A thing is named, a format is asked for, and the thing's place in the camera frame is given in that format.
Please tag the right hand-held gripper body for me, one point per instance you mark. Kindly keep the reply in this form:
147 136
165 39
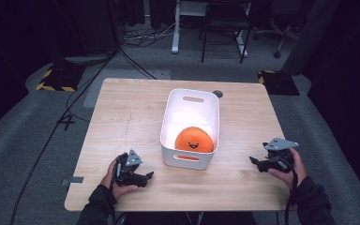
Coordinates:
279 156

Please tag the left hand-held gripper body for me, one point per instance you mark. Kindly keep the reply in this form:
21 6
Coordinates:
128 168

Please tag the orange round plush toy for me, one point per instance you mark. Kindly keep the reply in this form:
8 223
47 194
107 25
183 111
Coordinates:
194 141

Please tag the white plastic bin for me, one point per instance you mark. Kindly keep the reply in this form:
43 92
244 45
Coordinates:
193 109

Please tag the person's left hand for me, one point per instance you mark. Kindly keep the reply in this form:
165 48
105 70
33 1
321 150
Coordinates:
111 181

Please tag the person's right hand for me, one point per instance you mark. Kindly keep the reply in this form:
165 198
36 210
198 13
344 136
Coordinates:
296 170

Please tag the grey tape strip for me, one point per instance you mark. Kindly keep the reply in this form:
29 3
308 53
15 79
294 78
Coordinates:
73 180

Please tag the grey table grommet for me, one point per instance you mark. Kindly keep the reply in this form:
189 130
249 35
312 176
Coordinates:
218 93

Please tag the white desk leg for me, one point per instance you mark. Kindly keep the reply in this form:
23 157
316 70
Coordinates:
176 31
242 43

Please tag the office swivel chair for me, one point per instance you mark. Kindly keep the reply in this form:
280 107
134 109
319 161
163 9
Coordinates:
278 34

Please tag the grey stand base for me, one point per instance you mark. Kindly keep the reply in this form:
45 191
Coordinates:
87 58

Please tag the grey curtain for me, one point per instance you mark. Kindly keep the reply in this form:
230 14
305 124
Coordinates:
309 34

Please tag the black metal chair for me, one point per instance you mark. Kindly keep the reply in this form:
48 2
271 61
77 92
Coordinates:
226 22

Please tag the black yellow striped base plate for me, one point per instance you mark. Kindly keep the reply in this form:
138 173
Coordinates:
279 82
61 78

